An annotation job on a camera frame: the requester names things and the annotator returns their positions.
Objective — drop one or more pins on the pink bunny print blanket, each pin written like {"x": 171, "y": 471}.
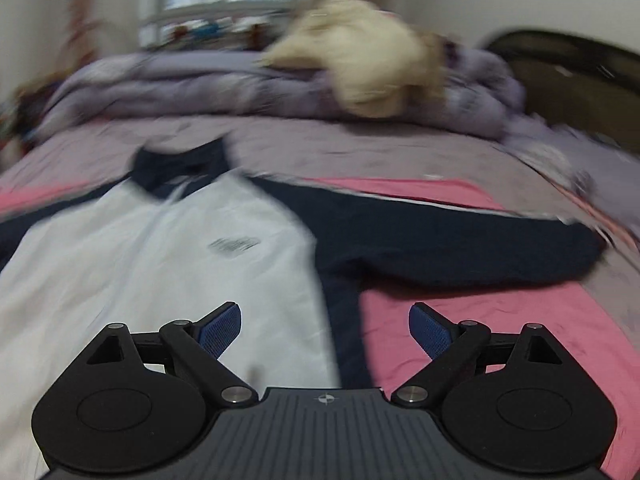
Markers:
{"x": 450, "y": 320}

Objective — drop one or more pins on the purple flower print pillow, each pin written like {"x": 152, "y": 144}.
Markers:
{"x": 575, "y": 160}

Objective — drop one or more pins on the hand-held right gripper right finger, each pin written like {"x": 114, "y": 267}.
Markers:
{"x": 430, "y": 331}

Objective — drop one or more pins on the cream down jacket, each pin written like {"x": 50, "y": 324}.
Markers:
{"x": 370, "y": 55}

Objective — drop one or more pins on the dark bed headboard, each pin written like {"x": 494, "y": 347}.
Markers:
{"x": 575, "y": 75}

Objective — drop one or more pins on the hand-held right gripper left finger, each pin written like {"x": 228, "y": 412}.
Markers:
{"x": 220, "y": 331}

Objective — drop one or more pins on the white and navy jacket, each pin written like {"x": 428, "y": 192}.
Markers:
{"x": 150, "y": 270}

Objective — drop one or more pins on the grey purple bed sheet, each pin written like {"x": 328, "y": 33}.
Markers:
{"x": 350, "y": 145}

